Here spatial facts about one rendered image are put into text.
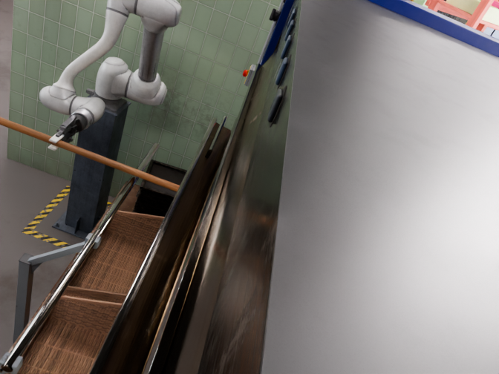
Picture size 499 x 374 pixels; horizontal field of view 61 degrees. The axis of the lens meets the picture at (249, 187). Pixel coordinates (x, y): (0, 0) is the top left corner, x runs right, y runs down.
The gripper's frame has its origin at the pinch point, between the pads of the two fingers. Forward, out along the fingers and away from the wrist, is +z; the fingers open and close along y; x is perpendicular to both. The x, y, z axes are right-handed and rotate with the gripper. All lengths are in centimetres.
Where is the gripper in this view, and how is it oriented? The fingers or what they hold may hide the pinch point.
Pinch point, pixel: (56, 141)
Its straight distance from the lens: 194.0
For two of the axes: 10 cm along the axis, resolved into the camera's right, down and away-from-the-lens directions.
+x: -9.3, -3.6, -0.8
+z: -1.3, 5.4, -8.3
